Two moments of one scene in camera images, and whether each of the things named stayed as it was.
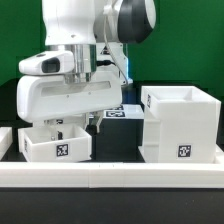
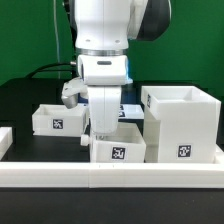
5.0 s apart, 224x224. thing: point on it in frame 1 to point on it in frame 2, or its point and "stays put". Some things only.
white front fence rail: [110, 175] stays put
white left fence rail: [6, 140] stays put
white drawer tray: [72, 143] to [126, 145]
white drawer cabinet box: [181, 124] stays put
